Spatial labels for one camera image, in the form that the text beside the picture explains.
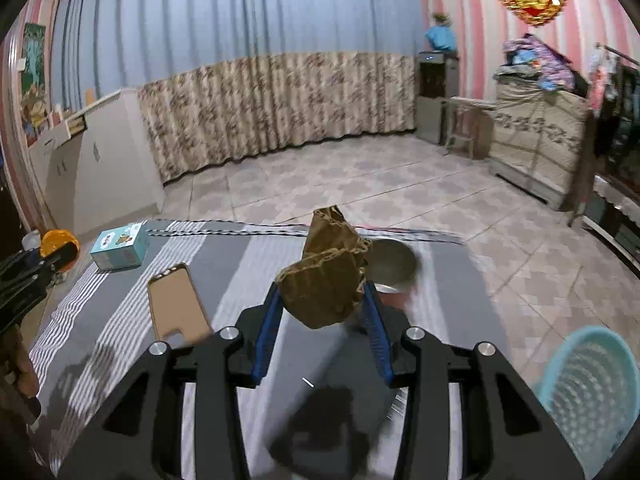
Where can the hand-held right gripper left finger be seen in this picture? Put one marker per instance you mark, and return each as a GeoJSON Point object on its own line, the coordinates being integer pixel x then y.
{"type": "Point", "coordinates": [265, 340]}

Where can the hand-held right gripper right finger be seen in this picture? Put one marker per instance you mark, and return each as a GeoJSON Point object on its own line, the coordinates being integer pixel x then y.
{"type": "Point", "coordinates": [377, 340]}

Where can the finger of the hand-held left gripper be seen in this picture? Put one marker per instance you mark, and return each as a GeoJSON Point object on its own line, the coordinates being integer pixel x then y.
{"type": "Point", "coordinates": [37, 267]}

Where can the domed orange peel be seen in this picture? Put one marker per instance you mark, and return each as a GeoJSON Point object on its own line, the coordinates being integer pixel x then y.
{"type": "Point", "coordinates": [60, 244]}

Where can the teal plastic basket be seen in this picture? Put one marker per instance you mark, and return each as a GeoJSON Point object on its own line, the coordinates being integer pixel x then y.
{"type": "Point", "coordinates": [585, 400]}

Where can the person's left hand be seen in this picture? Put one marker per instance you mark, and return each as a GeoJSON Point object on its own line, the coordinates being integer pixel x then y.
{"type": "Point", "coordinates": [20, 375]}

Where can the pink cartoon cup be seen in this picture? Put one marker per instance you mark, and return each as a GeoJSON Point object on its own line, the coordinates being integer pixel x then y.
{"type": "Point", "coordinates": [395, 265]}

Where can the light blue tissue box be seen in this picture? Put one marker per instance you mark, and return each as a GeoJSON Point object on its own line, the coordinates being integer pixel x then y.
{"type": "Point", "coordinates": [120, 247]}

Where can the brown phone case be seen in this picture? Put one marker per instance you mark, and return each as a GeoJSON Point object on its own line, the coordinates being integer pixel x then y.
{"type": "Point", "coordinates": [177, 305]}

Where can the grey white striped blanket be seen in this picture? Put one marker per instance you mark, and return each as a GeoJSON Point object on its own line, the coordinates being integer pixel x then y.
{"type": "Point", "coordinates": [100, 350]}

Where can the white cabinet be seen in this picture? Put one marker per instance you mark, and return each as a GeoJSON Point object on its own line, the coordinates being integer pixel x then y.
{"type": "Point", "coordinates": [115, 160]}

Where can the floral beige curtain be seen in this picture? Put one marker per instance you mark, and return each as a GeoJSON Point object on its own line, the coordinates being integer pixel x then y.
{"type": "Point", "coordinates": [275, 110]}

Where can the small folding stool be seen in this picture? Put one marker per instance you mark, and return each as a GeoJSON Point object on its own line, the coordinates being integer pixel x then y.
{"type": "Point", "coordinates": [465, 122]}

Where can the grey water dispenser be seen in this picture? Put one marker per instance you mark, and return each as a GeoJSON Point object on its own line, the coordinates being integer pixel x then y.
{"type": "Point", "coordinates": [432, 105]}

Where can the furniture under floral cloth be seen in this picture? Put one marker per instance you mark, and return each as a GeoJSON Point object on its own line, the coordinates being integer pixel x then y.
{"type": "Point", "coordinates": [540, 145]}

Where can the dark wooden furniture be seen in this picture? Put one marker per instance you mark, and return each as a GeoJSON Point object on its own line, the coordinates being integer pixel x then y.
{"type": "Point", "coordinates": [617, 220]}

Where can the blue cloth bundle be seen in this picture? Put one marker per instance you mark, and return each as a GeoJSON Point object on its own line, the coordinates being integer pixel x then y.
{"type": "Point", "coordinates": [442, 37]}

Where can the blue curtain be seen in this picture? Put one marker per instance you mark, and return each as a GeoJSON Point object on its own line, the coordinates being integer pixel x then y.
{"type": "Point", "coordinates": [225, 15]}

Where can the pile of colourful clothes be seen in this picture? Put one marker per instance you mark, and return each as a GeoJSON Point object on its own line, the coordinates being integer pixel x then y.
{"type": "Point", "coordinates": [535, 60]}

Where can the hanging clothes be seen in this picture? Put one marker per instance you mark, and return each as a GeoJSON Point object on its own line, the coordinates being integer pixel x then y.
{"type": "Point", "coordinates": [607, 95]}

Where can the colourful wall poster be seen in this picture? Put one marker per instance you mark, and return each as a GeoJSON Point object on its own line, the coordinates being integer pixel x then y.
{"type": "Point", "coordinates": [35, 65]}

